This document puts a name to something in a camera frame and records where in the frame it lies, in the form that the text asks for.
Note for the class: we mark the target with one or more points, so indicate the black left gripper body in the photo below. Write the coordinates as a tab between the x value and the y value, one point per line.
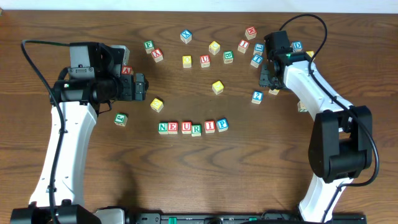
138	87

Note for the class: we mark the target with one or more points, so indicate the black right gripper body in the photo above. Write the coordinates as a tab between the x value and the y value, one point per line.
265	78

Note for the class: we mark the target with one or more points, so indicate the yellow S wooden block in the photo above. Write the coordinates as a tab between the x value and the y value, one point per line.
274	92

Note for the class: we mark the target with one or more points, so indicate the green N wooden block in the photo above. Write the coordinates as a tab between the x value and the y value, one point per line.
163	128

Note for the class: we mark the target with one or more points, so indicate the red E wooden block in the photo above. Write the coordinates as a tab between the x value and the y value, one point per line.
172	127

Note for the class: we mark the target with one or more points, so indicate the red u block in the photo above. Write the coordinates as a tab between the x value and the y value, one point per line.
186	127
205	61

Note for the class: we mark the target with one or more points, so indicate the blue P wooden block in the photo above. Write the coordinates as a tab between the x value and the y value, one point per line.
222	125

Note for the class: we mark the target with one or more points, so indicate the green R wooden block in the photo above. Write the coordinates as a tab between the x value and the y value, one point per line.
196	130

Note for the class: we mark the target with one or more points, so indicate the red i block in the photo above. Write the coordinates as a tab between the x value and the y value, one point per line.
243	46
210	126

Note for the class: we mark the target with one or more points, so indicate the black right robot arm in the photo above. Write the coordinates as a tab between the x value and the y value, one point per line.
339	148

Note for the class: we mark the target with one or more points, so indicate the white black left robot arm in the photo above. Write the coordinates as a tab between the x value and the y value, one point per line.
59	195

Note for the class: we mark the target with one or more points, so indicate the blue 2 wooden block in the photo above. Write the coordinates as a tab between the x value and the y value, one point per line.
257	97

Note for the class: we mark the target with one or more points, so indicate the red A wooden block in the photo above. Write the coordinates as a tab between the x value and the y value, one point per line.
127	70

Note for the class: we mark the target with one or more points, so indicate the blue T wooden block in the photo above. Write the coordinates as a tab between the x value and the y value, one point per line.
256	60

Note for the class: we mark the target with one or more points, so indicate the yellow G wooden block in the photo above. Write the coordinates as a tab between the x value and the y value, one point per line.
157	105

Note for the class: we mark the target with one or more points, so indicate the blue L wooden block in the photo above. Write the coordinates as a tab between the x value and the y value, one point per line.
258	49

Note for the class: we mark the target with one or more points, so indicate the red X wooden block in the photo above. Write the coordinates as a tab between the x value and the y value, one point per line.
157	55

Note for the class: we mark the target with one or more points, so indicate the green J wooden block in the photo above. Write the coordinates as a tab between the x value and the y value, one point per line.
120	119

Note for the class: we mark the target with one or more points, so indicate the green F wooden block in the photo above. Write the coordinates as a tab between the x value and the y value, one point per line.
149	46

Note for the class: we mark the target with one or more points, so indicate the green B wooden block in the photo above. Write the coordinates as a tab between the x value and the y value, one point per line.
228	56

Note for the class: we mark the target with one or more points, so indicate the blue D block upper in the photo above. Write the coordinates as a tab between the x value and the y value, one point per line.
296	46

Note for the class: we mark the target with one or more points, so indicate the yellow Q wooden block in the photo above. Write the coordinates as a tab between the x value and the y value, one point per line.
217	87

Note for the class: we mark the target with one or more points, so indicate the red block far top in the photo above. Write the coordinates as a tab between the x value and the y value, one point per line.
250	32

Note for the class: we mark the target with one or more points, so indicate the yellow block left middle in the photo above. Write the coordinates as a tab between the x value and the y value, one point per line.
187	61

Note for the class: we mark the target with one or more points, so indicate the yellow 8 wooden block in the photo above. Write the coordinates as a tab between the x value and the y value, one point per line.
311	53

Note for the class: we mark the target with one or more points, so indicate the yellow block upper centre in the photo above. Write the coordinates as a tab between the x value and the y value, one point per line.
214	47

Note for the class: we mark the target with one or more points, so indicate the blue X wooden block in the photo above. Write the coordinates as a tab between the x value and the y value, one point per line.
186	36

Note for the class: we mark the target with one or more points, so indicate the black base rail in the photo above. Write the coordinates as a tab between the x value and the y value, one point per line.
217	219

